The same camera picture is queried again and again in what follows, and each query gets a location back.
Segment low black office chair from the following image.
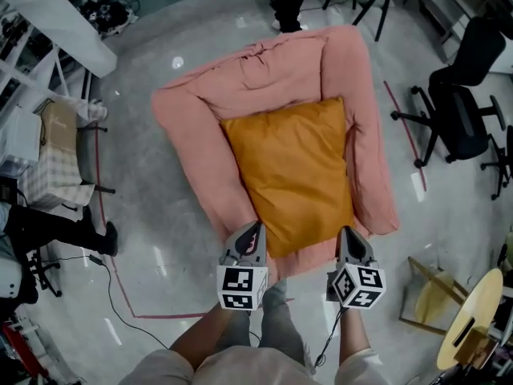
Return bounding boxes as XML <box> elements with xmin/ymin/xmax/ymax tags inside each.
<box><xmin>480</xmin><ymin>124</ymin><xmax>513</xmax><ymax>201</ymax></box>

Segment brown wooden box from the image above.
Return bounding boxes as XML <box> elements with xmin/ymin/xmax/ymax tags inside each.
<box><xmin>454</xmin><ymin>326</ymin><xmax>500</xmax><ymax>371</ymax></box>

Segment pile of black cables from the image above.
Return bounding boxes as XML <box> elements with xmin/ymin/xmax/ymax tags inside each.
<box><xmin>82</xmin><ymin>0</ymin><xmax>141</xmax><ymax>39</ymax></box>

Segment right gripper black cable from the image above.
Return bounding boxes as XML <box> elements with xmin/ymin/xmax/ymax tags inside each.
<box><xmin>314</xmin><ymin>306</ymin><xmax>349</xmax><ymax>368</ymax></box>

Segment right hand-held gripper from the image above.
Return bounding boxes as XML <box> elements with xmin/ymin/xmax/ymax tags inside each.
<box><xmin>327</xmin><ymin>225</ymin><xmax>386</xmax><ymax>310</ymax></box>

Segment orange cushion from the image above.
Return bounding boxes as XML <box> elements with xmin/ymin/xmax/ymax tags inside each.
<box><xmin>220</xmin><ymin>96</ymin><xmax>356</xmax><ymax>258</ymax></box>

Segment person's right forearm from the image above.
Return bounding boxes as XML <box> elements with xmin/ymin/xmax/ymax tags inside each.
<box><xmin>338</xmin><ymin>306</ymin><xmax>372</xmax><ymax>364</ymax></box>

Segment person's grey trousers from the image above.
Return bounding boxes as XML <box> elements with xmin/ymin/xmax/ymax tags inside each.
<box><xmin>224</xmin><ymin>278</ymin><xmax>317</xmax><ymax>376</ymax></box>

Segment white shelf unit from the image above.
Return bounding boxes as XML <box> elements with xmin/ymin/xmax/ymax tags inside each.
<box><xmin>0</xmin><ymin>0</ymin><xmax>61</xmax><ymax>107</ymax></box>

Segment pink padded armchair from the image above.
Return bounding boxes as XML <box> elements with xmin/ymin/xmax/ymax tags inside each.
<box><xmin>151</xmin><ymin>25</ymin><xmax>401</xmax><ymax>284</ymax></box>

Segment black floor cable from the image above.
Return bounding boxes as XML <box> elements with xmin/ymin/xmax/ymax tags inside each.
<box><xmin>39</xmin><ymin>253</ymin><xmax>173</xmax><ymax>351</ymax></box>

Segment tall black office chair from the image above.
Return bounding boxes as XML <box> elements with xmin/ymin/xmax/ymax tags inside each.
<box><xmin>390</xmin><ymin>16</ymin><xmax>507</xmax><ymax>170</ymax></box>

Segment red floor tape line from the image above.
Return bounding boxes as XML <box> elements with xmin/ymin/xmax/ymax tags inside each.
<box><xmin>95</xmin><ymin>122</ymin><xmax>225</xmax><ymax>320</ymax></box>
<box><xmin>383</xmin><ymin>80</ymin><xmax>428</xmax><ymax>192</ymax></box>

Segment brown paper bag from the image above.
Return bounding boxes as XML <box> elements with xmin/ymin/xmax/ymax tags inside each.
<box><xmin>39</xmin><ymin>100</ymin><xmax>78</xmax><ymax>152</ymax></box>

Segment person's left forearm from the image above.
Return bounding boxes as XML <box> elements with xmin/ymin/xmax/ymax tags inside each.
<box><xmin>170</xmin><ymin>306</ymin><xmax>249</xmax><ymax>372</ymax></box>

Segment round wooden side table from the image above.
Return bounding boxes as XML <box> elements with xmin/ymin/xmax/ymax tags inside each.
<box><xmin>436</xmin><ymin>268</ymin><xmax>504</xmax><ymax>372</ymax></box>

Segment yellow wooden stool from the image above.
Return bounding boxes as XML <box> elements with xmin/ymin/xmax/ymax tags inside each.
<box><xmin>398</xmin><ymin>256</ymin><xmax>470</xmax><ymax>336</ymax></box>

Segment checkered cloth covered table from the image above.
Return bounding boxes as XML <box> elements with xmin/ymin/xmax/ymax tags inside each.
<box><xmin>19</xmin><ymin>98</ymin><xmax>97</xmax><ymax>212</ymax></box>

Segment person's white shirt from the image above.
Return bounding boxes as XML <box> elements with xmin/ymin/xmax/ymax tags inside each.
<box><xmin>119</xmin><ymin>345</ymin><xmax>390</xmax><ymax>385</ymax></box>

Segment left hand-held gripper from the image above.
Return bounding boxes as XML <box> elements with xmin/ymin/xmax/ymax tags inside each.
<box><xmin>216</xmin><ymin>221</ymin><xmax>269</xmax><ymax>311</ymax></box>

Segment black swivel chair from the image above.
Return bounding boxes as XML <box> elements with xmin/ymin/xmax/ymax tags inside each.
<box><xmin>27</xmin><ymin>249</ymin><xmax>63</xmax><ymax>298</ymax></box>

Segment black phone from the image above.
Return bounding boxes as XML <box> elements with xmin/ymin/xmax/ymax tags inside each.
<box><xmin>452</xmin><ymin>317</ymin><xmax>478</xmax><ymax>347</ymax></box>

